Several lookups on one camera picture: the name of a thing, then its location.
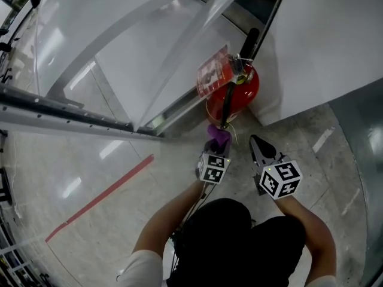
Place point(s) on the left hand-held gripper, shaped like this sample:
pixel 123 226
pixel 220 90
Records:
pixel 213 169

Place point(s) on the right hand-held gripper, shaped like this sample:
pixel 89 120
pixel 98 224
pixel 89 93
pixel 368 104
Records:
pixel 279 178

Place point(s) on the glass door panel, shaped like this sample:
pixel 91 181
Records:
pixel 143 49

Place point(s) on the purple cloth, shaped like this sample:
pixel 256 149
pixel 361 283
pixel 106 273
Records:
pixel 220 134

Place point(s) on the grey metal door rail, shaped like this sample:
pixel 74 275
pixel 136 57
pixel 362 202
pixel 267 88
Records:
pixel 66 112

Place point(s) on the red fire extinguisher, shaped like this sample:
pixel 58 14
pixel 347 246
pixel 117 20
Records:
pixel 242 91

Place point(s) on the red floor tape strip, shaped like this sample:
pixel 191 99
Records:
pixel 101 196

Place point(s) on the white floor tape piece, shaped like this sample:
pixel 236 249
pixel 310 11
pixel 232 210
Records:
pixel 350 202
pixel 322 140

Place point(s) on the white partition panel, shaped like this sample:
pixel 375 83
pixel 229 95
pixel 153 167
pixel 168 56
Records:
pixel 323 46

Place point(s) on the person's left forearm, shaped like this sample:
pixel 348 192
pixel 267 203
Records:
pixel 170 217

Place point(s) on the person's right forearm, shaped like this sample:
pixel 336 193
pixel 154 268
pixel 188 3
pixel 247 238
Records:
pixel 311 232

